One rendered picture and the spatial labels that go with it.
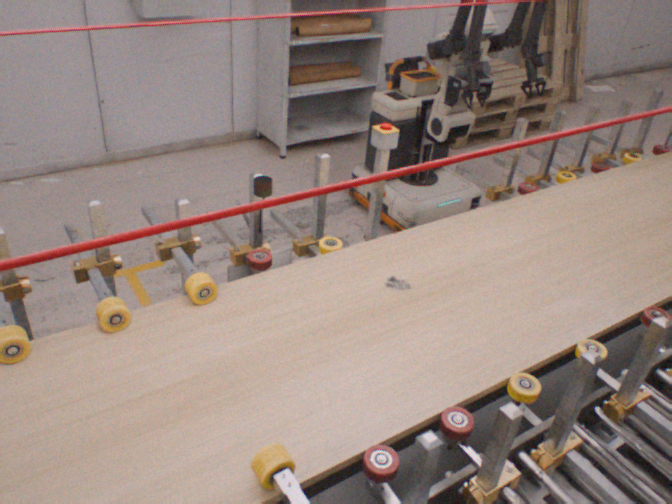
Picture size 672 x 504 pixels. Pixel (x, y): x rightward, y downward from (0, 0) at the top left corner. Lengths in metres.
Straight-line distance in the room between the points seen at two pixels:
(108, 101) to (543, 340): 3.52
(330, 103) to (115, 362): 4.02
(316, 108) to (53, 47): 2.11
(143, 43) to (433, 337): 3.33
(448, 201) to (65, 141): 2.65
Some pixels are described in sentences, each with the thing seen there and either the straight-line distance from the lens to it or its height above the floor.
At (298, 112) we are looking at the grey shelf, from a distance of 5.19.
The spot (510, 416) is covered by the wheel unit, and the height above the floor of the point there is 1.11.
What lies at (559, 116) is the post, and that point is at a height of 1.13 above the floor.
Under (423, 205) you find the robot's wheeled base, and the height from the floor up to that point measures 0.27.
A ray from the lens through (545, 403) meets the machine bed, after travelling 2.02.
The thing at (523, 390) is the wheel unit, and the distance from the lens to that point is 1.64.
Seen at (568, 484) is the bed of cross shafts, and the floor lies 0.71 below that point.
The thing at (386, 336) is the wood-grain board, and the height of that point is 0.90.
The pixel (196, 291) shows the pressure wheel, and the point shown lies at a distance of 1.73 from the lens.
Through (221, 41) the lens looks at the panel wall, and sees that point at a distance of 4.71.
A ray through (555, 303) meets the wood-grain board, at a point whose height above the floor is 0.90.
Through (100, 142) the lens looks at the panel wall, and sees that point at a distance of 4.65.
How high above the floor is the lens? 2.02
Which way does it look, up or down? 34 degrees down
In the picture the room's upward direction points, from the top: 5 degrees clockwise
